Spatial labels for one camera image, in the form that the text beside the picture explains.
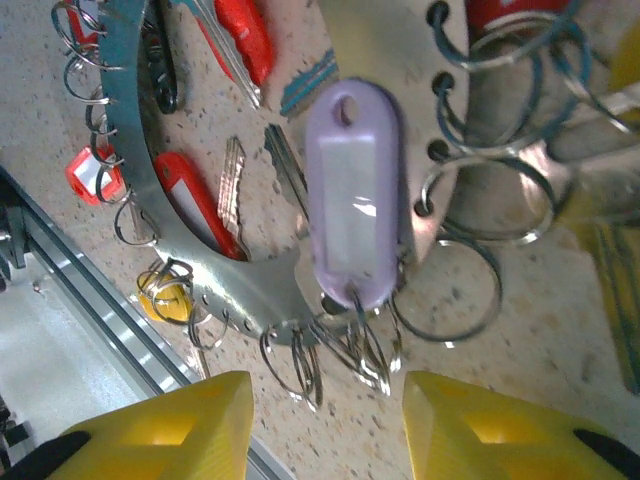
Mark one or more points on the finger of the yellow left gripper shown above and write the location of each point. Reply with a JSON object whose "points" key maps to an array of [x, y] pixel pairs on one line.
{"points": [[620, 300], [630, 60]]}

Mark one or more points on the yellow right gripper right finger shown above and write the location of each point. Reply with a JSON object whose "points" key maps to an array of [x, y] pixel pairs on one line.
{"points": [[500, 440]]}

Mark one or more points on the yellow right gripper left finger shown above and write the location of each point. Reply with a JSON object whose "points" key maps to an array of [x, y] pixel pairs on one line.
{"points": [[175, 435]]}

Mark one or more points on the yellow key tag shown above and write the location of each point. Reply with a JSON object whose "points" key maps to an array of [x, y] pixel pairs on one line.
{"points": [[170, 306]]}

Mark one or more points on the long red key tag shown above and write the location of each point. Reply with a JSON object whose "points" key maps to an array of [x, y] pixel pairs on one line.
{"points": [[185, 195]]}

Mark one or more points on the small red key tag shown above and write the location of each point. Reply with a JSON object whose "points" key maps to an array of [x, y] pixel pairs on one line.
{"points": [[80, 186]]}

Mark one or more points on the purple key tag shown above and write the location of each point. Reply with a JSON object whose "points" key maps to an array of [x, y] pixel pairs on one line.
{"points": [[350, 200]]}

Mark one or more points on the dark silver key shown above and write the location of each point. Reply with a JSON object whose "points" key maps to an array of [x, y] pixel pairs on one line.
{"points": [[285, 165]]}

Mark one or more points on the black key tag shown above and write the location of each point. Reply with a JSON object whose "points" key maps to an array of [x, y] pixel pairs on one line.
{"points": [[162, 80]]}

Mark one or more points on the teal tinted key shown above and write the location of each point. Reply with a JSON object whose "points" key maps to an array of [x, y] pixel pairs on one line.
{"points": [[310, 80]]}

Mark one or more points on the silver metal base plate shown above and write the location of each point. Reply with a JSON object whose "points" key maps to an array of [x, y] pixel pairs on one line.
{"points": [[50, 360]]}

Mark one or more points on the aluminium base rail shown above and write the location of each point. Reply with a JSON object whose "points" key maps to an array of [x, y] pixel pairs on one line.
{"points": [[100, 295]]}

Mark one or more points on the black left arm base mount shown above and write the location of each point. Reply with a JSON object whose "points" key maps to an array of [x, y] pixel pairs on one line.
{"points": [[12, 235]]}

